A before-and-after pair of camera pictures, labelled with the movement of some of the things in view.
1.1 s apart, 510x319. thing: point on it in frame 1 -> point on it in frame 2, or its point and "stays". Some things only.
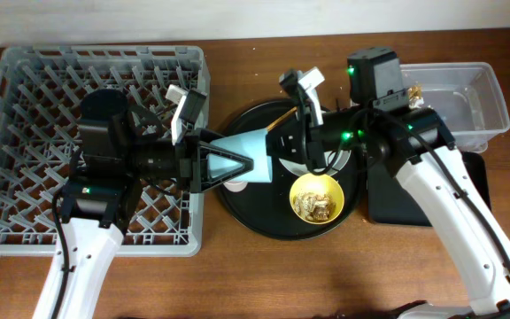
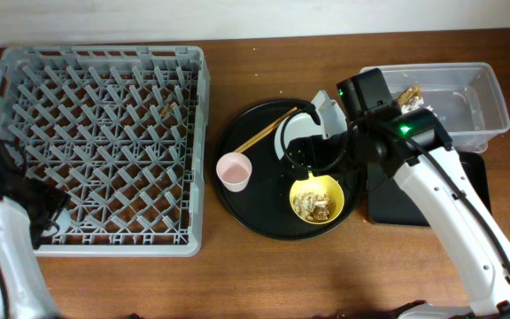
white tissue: [416, 104] stays
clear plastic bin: [466, 96] stays
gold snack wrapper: [414, 91] stays
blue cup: [252, 146] -> [63, 222]
